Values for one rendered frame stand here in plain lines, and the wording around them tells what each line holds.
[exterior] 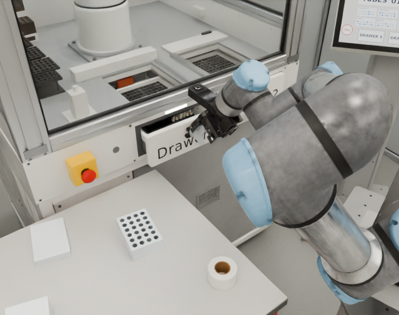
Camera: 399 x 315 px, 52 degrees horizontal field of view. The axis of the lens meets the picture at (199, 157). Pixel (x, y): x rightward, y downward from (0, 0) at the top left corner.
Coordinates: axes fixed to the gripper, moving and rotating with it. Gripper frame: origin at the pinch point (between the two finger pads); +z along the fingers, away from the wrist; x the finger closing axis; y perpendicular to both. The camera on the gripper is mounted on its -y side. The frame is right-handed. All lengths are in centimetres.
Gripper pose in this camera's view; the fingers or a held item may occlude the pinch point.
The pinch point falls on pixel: (197, 130)
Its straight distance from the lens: 121.5
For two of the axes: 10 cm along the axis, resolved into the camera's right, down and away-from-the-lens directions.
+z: -3.4, 3.6, 8.7
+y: 4.9, 8.6, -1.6
